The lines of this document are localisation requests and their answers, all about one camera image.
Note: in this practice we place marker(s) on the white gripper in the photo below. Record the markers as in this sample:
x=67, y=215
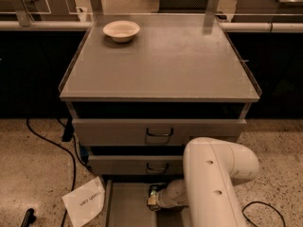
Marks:
x=164, y=197

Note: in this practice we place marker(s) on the green soda can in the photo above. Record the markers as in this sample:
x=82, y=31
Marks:
x=154, y=189

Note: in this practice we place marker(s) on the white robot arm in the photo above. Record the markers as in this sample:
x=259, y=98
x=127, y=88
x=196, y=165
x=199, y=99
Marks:
x=209, y=165

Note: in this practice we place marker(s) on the bottom grey drawer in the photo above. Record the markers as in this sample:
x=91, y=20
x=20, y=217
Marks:
x=126, y=204

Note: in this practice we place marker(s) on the grey drawer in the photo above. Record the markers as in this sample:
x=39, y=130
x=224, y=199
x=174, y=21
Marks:
x=155, y=123
x=140, y=160
x=126, y=204

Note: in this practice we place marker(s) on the middle grey drawer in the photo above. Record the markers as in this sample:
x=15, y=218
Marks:
x=140, y=160

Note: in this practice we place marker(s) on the top grey drawer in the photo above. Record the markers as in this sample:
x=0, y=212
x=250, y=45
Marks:
x=155, y=123

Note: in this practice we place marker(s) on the grey metal drawer cabinet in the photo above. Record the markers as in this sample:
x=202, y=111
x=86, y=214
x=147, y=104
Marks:
x=171, y=59

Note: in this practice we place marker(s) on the white paper sign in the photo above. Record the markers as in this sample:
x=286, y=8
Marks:
x=85, y=203

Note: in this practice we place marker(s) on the white paper bowl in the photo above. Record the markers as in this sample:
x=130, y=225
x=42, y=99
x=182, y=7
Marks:
x=121, y=31

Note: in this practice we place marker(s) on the grey background desk right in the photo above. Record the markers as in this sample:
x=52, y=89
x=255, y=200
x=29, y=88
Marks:
x=268, y=11

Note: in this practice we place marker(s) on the grey background desk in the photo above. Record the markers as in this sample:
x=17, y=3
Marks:
x=39, y=10
x=268, y=11

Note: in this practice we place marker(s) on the grey background desk left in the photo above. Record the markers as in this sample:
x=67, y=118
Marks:
x=39, y=10

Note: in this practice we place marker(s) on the black tool handle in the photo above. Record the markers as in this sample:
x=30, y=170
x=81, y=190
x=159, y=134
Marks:
x=29, y=218

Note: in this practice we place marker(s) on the white horizontal rail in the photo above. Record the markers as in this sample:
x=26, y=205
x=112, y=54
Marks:
x=228, y=27

